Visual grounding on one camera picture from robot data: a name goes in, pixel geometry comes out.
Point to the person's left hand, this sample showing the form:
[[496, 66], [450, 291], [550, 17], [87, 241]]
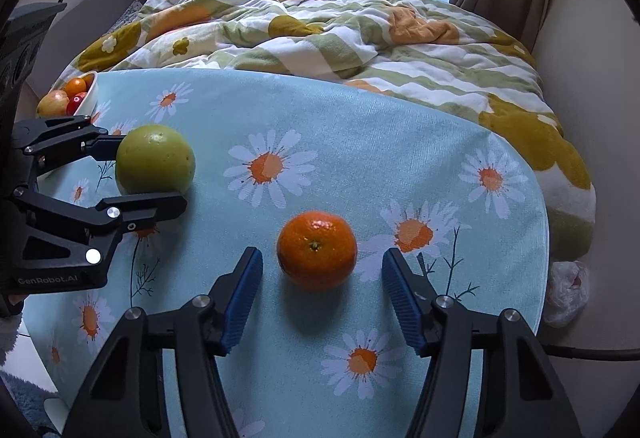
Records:
[[14, 304]]

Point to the large red cherry tomato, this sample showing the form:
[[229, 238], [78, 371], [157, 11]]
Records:
[[76, 104]]

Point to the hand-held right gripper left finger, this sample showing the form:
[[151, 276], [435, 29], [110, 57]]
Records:
[[242, 303]]

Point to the large yellow pear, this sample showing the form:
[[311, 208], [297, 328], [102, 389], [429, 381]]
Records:
[[52, 103]]

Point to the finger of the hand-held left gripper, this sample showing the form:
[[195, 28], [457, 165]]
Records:
[[102, 147], [145, 208]]

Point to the white and yellow oval dish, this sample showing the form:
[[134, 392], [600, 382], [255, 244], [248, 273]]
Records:
[[91, 95]]

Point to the green striped floral blanket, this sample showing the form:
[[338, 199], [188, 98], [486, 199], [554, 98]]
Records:
[[350, 33]]

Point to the light blue daisy tablecloth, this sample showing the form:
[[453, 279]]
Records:
[[350, 143]]

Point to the large orange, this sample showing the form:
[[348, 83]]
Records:
[[316, 250]]

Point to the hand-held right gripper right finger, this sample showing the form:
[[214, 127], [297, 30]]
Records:
[[405, 303]]

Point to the white plastic bag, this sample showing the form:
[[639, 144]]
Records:
[[565, 293]]

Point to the large green citrus fruit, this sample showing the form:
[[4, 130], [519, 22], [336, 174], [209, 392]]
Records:
[[155, 158]]

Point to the grey fluffy rug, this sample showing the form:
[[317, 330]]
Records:
[[25, 400]]

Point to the large mandarin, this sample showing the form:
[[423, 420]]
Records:
[[76, 84]]

